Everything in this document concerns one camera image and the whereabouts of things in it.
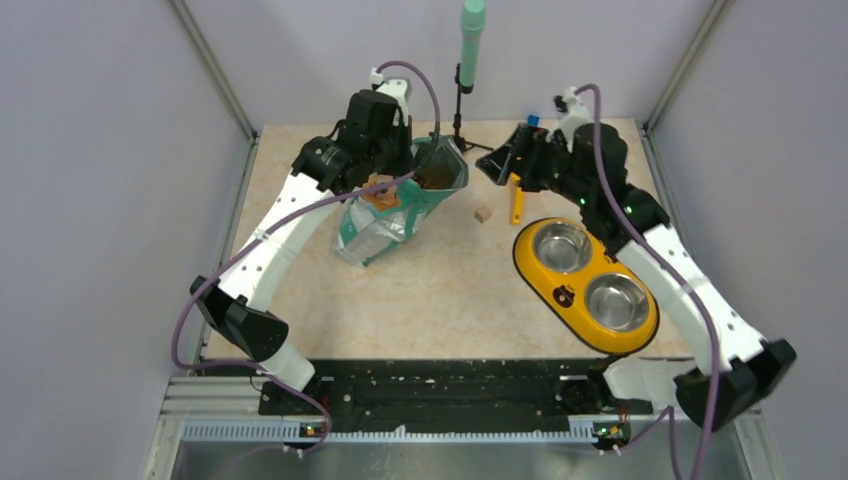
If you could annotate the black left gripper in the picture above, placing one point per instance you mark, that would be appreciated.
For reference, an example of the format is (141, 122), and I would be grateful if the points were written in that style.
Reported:
(402, 164)

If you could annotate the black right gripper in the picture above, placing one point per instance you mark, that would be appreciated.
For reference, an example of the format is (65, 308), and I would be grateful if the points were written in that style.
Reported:
(499, 163)

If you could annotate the yellow plastic scoop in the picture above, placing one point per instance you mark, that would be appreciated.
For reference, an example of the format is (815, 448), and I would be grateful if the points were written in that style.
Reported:
(517, 199)

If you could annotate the green pet food bag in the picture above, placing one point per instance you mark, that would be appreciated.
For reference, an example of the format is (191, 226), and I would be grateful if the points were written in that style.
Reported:
(373, 225)

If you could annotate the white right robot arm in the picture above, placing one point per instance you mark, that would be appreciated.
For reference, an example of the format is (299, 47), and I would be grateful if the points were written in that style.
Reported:
(735, 365)

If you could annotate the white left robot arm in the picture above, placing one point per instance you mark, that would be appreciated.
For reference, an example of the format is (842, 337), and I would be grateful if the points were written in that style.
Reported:
(236, 304)

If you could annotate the brown pet food kibble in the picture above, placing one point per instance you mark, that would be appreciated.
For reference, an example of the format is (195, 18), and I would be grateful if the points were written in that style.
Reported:
(438, 179)

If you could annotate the yellow double pet bowl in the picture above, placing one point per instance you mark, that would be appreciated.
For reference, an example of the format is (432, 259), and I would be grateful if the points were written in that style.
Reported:
(597, 298)

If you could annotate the black tripod stand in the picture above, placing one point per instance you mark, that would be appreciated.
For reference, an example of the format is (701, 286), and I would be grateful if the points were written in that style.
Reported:
(461, 142)

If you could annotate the small wooden cube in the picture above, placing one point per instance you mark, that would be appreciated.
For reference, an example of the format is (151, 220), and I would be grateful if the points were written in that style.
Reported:
(482, 213)

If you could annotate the green cylinder on stand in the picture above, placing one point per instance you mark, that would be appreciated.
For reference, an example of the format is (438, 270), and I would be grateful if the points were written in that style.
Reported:
(472, 24)

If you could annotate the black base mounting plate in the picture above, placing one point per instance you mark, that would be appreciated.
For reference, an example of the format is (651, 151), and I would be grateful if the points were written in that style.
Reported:
(477, 396)

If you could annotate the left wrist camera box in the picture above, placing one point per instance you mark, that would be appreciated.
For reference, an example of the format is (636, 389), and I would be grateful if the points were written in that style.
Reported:
(398, 88)

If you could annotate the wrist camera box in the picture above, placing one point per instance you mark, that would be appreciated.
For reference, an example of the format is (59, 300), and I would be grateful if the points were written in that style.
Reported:
(398, 88)
(573, 113)

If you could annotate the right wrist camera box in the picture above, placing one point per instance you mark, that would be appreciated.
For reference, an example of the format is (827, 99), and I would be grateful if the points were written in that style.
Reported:
(573, 113)

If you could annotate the aluminium front rail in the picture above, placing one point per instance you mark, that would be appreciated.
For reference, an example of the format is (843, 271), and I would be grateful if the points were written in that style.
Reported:
(226, 408)

